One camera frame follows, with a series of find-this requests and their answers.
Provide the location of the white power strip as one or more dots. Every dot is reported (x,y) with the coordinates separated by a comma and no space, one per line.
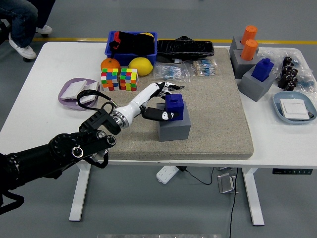
(166,174)

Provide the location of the grey-brown mat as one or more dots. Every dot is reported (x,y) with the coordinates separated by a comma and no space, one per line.
(210,124)

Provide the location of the multicoloured puzzle cube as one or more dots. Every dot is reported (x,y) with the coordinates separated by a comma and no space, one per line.
(110,79)
(128,79)

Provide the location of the white table leg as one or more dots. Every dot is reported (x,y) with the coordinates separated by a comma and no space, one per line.
(253,198)
(78,193)

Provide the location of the purple tray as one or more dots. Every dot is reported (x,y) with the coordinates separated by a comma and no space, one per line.
(65,104)

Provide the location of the clear bag blue components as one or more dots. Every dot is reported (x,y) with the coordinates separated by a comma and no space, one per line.
(307,83)

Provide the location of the orange fruit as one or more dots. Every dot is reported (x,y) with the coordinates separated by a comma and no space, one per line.
(110,64)

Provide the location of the blue plastic bin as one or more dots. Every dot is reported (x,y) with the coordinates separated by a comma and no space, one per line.
(123,59)

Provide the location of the grey cube seal holder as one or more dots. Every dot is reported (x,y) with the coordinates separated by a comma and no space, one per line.
(173,131)
(235,45)
(255,90)
(239,67)

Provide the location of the clear bag blue resistors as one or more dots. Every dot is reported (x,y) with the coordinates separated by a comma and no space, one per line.
(171,72)

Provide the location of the black desk control panel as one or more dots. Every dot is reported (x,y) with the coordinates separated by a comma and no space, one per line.
(292,171)

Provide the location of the yellow lemon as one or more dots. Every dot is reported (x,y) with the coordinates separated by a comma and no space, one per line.
(141,66)

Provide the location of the person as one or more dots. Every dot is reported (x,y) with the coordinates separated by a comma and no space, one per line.
(22,22)

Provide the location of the silver metal bracket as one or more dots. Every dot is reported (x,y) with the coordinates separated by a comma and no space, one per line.
(226,183)

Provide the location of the orange cylinder seal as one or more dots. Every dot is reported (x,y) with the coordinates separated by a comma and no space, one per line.
(249,33)
(248,50)

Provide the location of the clear bag black capacitors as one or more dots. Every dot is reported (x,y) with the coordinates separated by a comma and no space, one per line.
(287,77)

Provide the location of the light blue tray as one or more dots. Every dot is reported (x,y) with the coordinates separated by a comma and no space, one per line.
(277,107)

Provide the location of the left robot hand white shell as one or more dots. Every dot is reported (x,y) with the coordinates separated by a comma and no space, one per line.
(138,101)

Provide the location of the yellow object in bin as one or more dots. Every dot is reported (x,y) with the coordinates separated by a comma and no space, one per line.
(148,34)

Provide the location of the black cloth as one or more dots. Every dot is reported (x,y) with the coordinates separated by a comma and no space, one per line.
(138,44)

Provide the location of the clear bag mixed resistors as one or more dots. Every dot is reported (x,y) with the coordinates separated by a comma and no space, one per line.
(204,68)

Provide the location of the blue square seal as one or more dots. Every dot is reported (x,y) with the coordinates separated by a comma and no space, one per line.
(175,104)
(262,70)

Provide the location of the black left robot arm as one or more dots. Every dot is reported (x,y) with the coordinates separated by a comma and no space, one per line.
(62,148)

